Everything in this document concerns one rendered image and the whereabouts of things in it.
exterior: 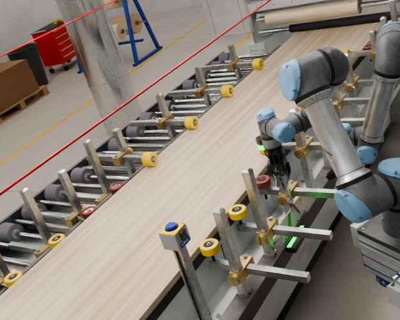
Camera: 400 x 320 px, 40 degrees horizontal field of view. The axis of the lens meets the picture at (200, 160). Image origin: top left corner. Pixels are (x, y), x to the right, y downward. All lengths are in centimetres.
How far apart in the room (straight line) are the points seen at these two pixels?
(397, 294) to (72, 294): 123
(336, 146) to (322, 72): 23
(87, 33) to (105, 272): 404
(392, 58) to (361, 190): 53
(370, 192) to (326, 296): 162
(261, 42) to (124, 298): 326
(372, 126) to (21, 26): 927
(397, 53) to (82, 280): 149
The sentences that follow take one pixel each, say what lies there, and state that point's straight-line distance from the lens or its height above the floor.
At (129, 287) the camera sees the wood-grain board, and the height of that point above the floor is 90.
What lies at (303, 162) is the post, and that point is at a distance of 269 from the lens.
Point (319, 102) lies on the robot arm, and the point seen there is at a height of 150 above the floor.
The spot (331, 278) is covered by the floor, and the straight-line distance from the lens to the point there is 336.
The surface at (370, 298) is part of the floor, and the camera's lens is 319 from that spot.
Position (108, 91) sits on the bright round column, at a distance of 621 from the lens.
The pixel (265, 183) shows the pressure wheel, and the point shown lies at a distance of 257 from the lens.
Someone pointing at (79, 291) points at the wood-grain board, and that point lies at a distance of 231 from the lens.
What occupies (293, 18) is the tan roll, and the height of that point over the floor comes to 103.
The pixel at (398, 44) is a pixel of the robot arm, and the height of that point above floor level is 152.
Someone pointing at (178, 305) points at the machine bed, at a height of 76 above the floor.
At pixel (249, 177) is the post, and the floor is 111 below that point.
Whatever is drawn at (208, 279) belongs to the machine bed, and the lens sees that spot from 241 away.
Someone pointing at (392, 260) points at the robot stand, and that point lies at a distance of 194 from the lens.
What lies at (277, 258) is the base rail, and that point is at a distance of 242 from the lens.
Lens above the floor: 215
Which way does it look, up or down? 25 degrees down
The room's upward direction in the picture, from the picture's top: 18 degrees counter-clockwise
